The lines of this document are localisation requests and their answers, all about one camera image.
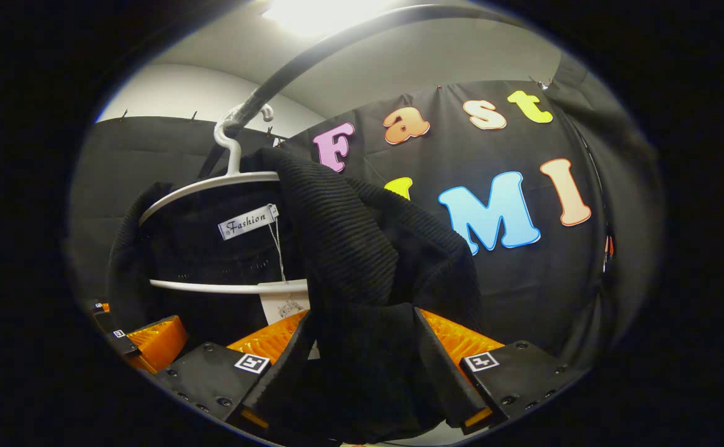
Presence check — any white plastic clothes hanger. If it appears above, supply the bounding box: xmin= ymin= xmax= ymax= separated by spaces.
xmin=138 ymin=102 xmax=310 ymax=296

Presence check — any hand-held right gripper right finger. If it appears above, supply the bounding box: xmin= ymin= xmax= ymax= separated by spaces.
xmin=413 ymin=307 xmax=586 ymax=435

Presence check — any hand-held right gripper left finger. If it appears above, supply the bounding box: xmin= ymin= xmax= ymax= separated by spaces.
xmin=154 ymin=309 xmax=313 ymax=432

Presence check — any black metal clothes rack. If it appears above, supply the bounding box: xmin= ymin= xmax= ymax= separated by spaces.
xmin=197 ymin=3 xmax=524 ymax=181

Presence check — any black knit garment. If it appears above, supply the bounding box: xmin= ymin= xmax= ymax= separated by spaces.
xmin=106 ymin=147 xmax=484 ymax=445

